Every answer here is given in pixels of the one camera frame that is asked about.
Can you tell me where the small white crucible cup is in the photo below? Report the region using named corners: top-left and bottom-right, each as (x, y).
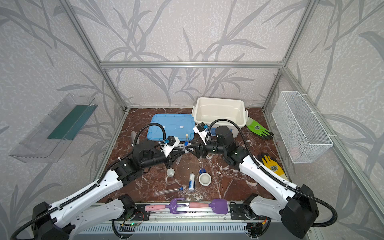
top-left (167, 168), bottom-right (175, 178)

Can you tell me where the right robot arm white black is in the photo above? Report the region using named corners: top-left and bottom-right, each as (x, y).
top-left (192, 123), bottom-right (338, 239)

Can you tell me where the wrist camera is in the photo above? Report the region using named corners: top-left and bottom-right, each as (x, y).
top-left (193, 122), bottom-right (209, 145)
top-left (161, 136), bottom-right (180, 158)

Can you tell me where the white wire mesh basket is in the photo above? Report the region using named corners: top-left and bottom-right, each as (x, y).
top-left (272, 91), bottom-right (334, 164)

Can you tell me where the yellow black work glove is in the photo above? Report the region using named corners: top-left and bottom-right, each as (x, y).
top-left (257, 153), bottom-right (288, 181)

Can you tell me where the blue plastic bin lid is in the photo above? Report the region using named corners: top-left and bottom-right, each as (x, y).
top-left (151, 114), bottom-right (195, 142)

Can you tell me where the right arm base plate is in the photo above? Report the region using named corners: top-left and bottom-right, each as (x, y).
top-left (229, 202), bottom-right (267, 221)

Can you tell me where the green mat in shelf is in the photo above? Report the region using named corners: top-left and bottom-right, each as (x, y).
top-left (48, 105), bottom-right (98, 141)

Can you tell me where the test tube blue cap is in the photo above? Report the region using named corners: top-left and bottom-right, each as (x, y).
top-left (154, 187), bottom-right (184, 196)
top-left (184, 134), bottom-right (190, 148)

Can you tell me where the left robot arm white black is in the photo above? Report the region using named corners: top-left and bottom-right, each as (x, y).
top-left (10, 123), bottom-right (185, 240)

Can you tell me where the green black work glove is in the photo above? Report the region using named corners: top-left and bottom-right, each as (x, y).
top-left (246, 118), bottom-right (274, 141)

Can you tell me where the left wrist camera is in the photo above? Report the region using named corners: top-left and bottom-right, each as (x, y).
top-left (161, 136), bottom-right (180, 158)

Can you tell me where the purple garden spade pink handle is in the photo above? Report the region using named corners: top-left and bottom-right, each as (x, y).
top-left (189, 199), bottom-right (228, 215)

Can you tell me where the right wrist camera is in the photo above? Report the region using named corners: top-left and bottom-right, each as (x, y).
top-left (193, 122), bottom-right (209, 145)

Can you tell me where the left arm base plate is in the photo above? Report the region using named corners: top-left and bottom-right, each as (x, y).
top-left (117, 205), bottom-right (150, 221)

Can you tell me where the white plastic storage bin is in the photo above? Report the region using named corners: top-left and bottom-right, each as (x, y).
top-left (192, 97), bottom-right (249, 128)

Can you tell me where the purple garden fork pink handle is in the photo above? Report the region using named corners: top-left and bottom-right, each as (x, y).
top-left (145, 198), bottom-right (187, 214)

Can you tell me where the white bottle blue label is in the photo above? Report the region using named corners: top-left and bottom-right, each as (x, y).
top-left (188, 174), bottom-right (196, 191)

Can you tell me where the white ceramic bowl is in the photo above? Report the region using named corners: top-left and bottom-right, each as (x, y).
top-left (199, 173), bottom-right (212, 187)

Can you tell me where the metal garden trowel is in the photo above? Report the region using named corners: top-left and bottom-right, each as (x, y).
top-left (131, 131), bottom-right (137, 146)

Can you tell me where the clear acrylic wall shelf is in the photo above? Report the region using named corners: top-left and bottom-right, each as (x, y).
top-left (10, 94), bottom-right (97, 163)

